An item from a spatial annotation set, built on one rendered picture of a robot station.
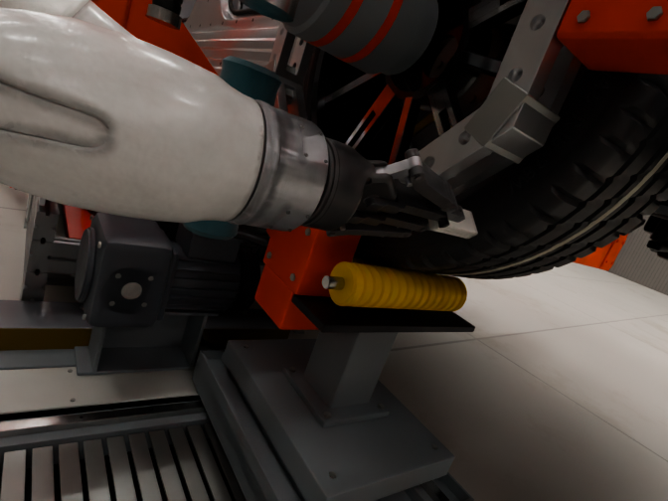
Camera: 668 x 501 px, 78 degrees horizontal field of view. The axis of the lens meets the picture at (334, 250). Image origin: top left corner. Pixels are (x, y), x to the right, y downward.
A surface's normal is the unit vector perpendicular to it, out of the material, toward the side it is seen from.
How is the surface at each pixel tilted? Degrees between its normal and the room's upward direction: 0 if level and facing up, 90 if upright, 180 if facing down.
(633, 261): 90
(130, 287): 90
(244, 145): 71
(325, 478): 0
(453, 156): 90
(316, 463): 0
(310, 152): 45
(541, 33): 90
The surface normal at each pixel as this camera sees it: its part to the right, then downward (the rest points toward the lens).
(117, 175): 0.35, 0.65
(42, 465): 0.33, -0.92
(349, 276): -0.78, -0.12
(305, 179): 0.57, 0.28
